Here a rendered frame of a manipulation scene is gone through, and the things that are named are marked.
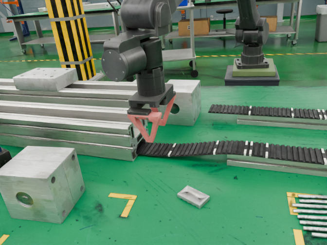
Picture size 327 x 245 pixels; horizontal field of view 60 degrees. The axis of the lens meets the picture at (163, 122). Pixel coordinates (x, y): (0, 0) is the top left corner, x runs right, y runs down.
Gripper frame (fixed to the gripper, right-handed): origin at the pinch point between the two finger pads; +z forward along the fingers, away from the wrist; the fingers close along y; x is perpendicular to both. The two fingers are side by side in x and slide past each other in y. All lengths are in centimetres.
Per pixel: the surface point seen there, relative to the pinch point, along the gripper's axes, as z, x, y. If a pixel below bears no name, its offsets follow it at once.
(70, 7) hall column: -12, -203, -258
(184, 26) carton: 48, -125, -478
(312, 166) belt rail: 3.6, 31.4, 2.3
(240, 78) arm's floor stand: 6, 13, -55
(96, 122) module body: -2.9, -12.5, 3.8
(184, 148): 3.9, 6.4, 0.4
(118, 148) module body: 2.5, -7.3, 5.2
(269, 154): 2.3, 23.8, 1.8
